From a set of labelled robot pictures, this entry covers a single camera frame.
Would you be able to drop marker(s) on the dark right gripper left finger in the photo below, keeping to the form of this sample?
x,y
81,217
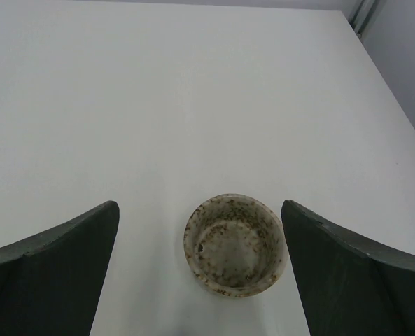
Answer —
x,y
51,282

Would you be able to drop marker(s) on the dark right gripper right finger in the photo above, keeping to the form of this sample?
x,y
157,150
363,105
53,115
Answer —
x,y
348,284

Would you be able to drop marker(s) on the speckled white small cup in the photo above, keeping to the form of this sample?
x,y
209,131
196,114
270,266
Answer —
x,y
235,245

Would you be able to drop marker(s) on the aluminium corner frame post right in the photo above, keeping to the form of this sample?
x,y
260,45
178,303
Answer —
x,y
359,16

